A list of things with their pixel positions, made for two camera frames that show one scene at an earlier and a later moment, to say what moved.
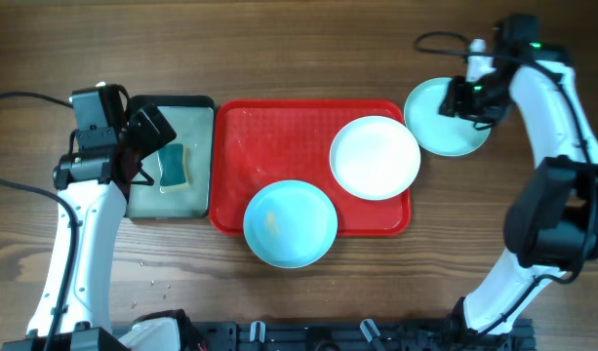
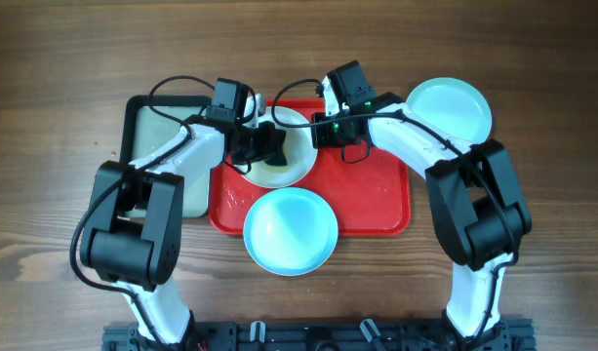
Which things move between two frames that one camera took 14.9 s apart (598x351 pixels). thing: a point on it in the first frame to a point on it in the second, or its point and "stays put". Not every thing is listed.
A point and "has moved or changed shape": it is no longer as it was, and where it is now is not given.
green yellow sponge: x=174 y=168 has moved or changed shape
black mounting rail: x=360 y=334 stays put
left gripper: x=152 y=139 to x=270 y=144
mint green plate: x=440 y=134 stays put
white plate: x=375 y=158 to x=290 y=116
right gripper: x=460 y=102 to x=320 y=137
